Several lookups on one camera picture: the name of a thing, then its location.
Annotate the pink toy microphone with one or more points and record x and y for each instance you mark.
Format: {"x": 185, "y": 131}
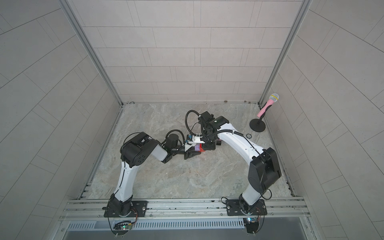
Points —
{"x": 272, "y": 99}

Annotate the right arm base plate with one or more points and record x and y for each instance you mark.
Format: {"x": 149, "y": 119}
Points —
{"x": 239, "y": 207}

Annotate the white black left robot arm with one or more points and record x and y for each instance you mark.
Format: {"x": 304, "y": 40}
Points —
{"x": 134, "y": 152}

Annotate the green circuit board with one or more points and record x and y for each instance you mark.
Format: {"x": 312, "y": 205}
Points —
{"x": 251, "y": 222}
{"x": 123, "y": 226}

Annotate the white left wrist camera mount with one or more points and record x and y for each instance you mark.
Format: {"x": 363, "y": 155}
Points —
{"x": 189, "y": 145}

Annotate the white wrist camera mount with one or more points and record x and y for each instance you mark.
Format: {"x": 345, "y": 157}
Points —
{"x": 189, "y": 145}
{"x": 194, "y": 140}

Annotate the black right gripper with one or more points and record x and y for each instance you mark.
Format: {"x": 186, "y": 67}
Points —
{"x": 210, "y": 144}

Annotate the aluminium rail frame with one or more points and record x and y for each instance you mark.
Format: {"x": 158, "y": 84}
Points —
{"x": 211, "y": 208}

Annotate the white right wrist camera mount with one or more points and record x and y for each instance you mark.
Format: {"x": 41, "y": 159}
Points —
{"x": 194, "y": 140}

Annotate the left green circuit board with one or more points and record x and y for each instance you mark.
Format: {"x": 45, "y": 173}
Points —
{"x": 123, "y": 226}

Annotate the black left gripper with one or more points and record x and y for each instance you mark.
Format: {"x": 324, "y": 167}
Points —
{"x": 186, "y": 152}

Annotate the right green circuit board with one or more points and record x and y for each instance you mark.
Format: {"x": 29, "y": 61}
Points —
{"x": 251, "y": 222}

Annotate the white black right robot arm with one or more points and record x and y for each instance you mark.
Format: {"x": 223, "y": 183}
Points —
{"x": 264, "y": 167}

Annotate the long red lego brick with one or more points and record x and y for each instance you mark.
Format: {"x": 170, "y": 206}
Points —
{"x": 202, "y": 149}

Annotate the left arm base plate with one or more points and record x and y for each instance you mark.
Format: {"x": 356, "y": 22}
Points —
{"x": 126, "y": 210}

